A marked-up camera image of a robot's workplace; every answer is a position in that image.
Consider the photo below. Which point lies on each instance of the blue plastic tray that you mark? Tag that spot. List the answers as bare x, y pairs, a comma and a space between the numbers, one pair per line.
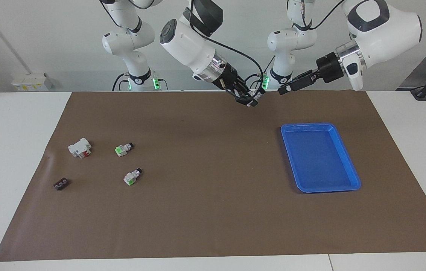
320, 158

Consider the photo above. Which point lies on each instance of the small black component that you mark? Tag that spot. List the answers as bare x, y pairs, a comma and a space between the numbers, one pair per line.
61, 184

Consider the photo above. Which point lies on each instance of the white circuit breaker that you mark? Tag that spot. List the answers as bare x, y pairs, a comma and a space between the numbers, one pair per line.
79, 148

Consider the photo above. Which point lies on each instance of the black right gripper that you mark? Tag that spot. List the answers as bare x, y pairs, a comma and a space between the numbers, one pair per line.
232, 81

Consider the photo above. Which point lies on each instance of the white wall conduit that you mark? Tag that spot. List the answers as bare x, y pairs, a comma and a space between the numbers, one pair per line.
2, 34

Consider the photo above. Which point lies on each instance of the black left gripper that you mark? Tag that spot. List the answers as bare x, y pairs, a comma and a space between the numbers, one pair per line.
329, 67

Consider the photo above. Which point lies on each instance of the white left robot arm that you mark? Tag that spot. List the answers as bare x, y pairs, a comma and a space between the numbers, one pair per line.
378, 26

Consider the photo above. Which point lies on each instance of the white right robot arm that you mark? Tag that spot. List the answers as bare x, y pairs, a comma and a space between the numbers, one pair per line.
186, 41

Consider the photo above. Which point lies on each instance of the brown table mat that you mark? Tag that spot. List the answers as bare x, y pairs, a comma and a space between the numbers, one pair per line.
213, 210

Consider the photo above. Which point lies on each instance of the white wall socket box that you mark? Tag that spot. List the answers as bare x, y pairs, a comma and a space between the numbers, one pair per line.
32, 82

